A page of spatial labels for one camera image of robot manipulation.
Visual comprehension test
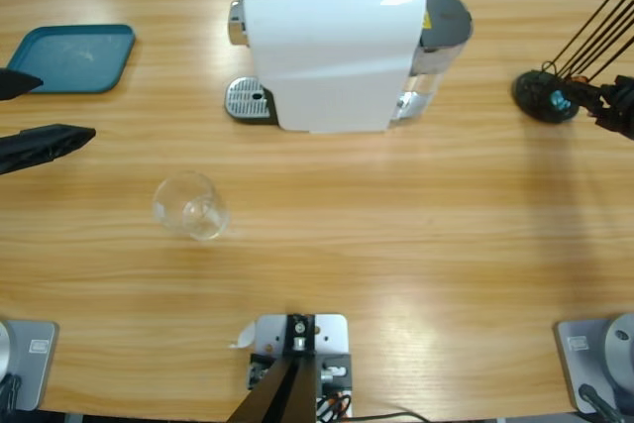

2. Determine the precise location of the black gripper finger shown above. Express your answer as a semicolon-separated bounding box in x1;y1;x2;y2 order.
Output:
0;123;97;176
0;67;45;102
577;74;634;103
588;104;634;142

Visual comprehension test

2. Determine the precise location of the clear drinking glass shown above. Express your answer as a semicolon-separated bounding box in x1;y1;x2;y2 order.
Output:
152;170;233;242

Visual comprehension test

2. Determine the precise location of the blue coffee capsule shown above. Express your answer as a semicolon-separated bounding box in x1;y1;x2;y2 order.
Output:
548;89;574;113

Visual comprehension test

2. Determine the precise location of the white capsule coffee machine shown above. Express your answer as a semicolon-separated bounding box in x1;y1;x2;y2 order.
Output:
225;0;428;136

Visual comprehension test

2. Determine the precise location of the teal plastic tray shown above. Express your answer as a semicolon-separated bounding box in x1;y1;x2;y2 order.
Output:
6;23;138;96

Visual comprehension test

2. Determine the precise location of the black capsule holder with rods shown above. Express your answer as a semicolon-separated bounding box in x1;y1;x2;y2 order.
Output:
511;0;634;125

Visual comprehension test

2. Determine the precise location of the clear water tank black lid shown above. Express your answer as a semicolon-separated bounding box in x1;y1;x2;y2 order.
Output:
390;0;475;123

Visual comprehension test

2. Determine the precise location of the white paper tag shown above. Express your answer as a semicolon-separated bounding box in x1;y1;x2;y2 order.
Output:
227;322;258;350

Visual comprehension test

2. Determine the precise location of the black cable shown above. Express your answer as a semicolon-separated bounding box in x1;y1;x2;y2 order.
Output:
578;382;623;423
354;409;427;423
0;373;24;414

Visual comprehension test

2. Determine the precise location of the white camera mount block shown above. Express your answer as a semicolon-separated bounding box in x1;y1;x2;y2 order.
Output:
247;312;356;419

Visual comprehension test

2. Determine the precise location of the black camera post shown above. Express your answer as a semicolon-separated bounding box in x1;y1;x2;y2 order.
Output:
228;312;318;423

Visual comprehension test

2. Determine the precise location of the orange wire bundle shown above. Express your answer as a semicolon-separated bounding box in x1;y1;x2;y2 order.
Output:
316;390;353;419

